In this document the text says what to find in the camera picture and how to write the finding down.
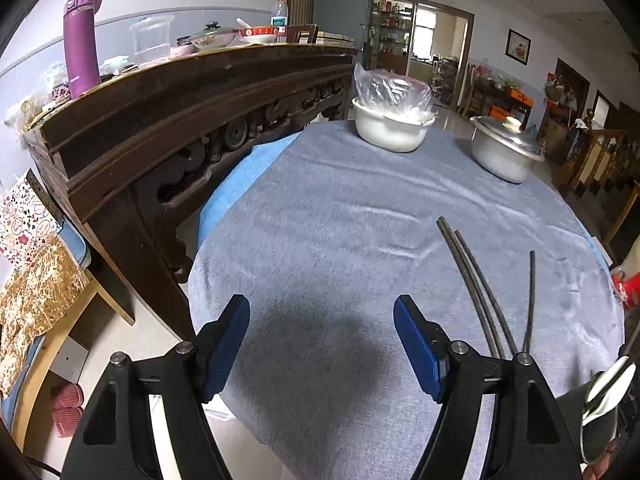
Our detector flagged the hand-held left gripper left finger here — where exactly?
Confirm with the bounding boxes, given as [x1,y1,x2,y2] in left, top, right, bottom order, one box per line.
[60,295,251,480]

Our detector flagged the aluminium pot with lid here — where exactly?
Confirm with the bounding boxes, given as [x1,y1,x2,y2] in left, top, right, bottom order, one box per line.
[468,114,546,185]

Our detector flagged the white ceramic pot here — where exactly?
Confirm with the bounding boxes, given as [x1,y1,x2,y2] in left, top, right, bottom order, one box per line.
[351,97,437,154]

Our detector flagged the white spoon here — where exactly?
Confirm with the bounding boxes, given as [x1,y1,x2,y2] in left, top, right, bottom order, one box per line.
[587,358,637,403]
[581,394,623,427]

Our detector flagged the plastic bottle with red cap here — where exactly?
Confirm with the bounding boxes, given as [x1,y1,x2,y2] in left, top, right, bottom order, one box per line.
[270,0,290,44]

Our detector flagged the metal utensil holder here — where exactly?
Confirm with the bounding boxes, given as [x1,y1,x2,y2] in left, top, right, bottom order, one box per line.
[579,355,625,467]

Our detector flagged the red slippers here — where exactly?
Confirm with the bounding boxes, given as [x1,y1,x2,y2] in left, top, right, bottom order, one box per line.
[49,381,86,437]

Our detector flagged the bowl with glass lid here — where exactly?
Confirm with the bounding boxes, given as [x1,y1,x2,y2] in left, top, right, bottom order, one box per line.
[189,20,239,51]

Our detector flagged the blue tablecloth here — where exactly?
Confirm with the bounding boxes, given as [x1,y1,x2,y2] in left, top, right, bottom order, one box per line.
[198,131,615,267]

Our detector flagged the clear plastic bag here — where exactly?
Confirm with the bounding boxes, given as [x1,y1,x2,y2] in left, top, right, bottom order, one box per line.
[353,62,434,122]

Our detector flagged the clear plastic container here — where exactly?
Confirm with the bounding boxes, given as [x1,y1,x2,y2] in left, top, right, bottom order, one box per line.
[130,14,176,69]

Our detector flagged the light wooden low table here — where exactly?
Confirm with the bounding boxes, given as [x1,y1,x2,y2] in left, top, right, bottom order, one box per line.
[0,260,137,453]

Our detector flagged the white chest freezer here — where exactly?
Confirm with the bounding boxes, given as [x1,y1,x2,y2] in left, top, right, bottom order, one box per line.
[315,32,352,49]

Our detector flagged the grey refrigerator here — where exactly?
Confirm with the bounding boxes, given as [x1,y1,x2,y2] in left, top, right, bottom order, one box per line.
[312,0,380,57]

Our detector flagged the dark carved wooden sideboard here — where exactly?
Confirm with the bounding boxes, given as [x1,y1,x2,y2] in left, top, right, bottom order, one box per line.
[24,42,359,342]

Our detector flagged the grey tablecloth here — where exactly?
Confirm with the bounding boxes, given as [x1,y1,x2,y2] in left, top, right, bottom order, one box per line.
[187,120,627,480]

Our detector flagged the red and white bowl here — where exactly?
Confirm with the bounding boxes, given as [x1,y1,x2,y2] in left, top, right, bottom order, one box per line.
[238,24,280,45]

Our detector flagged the floral patterned cloth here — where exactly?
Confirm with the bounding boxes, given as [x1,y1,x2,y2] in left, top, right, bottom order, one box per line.
[0,180,91,396]

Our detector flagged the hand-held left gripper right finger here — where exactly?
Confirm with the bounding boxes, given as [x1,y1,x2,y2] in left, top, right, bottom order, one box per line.
[393,295,583,480]

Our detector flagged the framed wall picture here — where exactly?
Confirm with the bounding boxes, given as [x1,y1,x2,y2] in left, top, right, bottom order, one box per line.
[505,28,531,66]

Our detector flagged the wooden chair backrest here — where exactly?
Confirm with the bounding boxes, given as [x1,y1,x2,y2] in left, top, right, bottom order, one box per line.
[292,23,320,45]

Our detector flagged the purple water bottle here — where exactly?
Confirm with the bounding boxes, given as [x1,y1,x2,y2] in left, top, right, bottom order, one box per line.
[63,0,104,100]

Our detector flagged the dark metal chopstick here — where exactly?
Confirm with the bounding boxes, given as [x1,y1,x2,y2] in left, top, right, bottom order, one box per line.
[453,229,519,358]
[436,216,503,360]
[520,250,537,356]

